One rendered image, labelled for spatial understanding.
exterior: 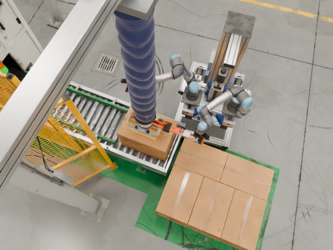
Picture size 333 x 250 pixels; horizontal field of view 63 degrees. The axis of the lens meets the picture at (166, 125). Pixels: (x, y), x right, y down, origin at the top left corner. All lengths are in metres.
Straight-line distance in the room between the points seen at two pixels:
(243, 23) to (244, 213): 2.10
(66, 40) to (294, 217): 3.77
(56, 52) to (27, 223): 3.38
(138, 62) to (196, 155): 1.93
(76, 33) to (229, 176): 2.76
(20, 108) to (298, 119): 4.22
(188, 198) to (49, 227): 1.90
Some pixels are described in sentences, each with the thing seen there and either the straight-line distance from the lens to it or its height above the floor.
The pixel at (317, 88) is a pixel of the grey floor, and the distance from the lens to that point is 5.16.
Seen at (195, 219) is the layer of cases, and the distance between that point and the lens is 3.35.
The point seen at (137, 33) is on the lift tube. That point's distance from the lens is 1.63.
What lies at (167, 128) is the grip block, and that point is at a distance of 2.80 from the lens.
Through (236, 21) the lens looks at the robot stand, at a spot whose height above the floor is 2.03.
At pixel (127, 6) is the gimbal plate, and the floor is 2.88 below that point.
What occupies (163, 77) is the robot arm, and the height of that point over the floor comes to 1.59.
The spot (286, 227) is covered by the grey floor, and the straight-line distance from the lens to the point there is 4.22.
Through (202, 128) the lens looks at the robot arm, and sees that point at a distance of 2.47.
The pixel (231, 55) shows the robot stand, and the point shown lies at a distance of 2.36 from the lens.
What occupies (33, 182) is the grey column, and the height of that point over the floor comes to 2.03.
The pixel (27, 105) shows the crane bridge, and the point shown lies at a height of 3.05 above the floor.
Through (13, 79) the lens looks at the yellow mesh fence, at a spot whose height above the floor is 2.08.
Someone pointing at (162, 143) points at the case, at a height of 0.95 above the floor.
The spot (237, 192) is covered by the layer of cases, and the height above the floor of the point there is 0.54.
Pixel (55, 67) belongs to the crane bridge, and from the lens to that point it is 1.05.
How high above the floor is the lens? 3.86
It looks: 68 degrees down
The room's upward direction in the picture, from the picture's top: 3 degrees clockwise
